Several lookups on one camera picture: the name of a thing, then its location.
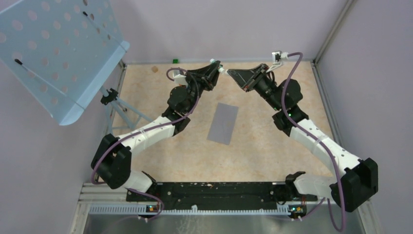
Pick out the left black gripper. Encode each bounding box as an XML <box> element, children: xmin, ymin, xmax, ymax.
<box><xmin>185</xmin><ymin>61</ymin><xmax>223</xmax><ymax>115</ymax></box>

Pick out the grey envelope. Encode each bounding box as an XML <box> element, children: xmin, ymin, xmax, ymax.
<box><xmin>207</xmin><ymin>103</ymin><xmax>239</xmax><ymax>145</ymax></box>

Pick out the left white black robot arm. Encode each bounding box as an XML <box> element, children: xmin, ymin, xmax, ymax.
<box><xmin>91</xmin><ymin>59</ymin><xmax>221</xmax><ymax>202</ymax></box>

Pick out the white slotted cable duct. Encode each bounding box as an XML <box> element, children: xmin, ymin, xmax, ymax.
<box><xmin>89</xmin><ymin>204</ymin><xmax>291</xmax><ymax>215</ymax></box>

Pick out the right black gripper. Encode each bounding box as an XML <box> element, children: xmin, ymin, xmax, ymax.
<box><xmin>228</xmin><ymin>64</ymin><xmax>282</xmax><ymax>112</ymax></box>

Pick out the light blue perforated music stand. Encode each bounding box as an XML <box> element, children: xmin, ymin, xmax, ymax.
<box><xmin>0</xmin><ymin>0</ymin><xmax>133</xmax><ymax>142</ymax></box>

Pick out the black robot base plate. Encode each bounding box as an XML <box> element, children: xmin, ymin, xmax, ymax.
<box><xmin>126</xmin><ymin>182</ymin><xmax>318</xmax><ymax>211</ymax></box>

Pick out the white glue stick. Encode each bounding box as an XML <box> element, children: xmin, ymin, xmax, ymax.
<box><xmin>209</xmin><ymin>58</ymin><xmax>226</xmax><ymax>74</ymax></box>

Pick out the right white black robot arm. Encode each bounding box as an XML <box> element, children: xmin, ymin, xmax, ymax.
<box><xmin>219</xmin><ymin>64</ymin><xmax>378</xmax><ymax>212</ymax></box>

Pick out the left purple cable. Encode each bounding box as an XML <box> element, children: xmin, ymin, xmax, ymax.
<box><xmin>90</xmin><ymin>67</ymin><xmax>201</xmax><ymax>222</ymax></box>

